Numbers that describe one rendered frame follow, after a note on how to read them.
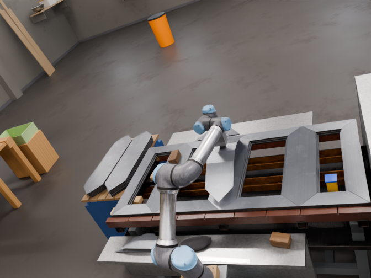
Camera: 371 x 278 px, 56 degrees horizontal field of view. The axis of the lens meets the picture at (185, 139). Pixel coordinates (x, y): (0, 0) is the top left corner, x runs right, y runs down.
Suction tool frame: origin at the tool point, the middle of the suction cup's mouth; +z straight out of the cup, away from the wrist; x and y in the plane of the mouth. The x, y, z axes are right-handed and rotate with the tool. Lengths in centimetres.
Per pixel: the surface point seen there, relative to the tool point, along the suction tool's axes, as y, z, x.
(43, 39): 787, 17, -733
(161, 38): 309, 74, -578
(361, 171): -77, 16, 13
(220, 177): -0.8, 5.5, 20.7
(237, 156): -2.6, 15.6, -11.4
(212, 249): 5, 32, 52
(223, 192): -3.4, 10.1, 28.9
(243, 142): -4.5, 15.5, -27.3
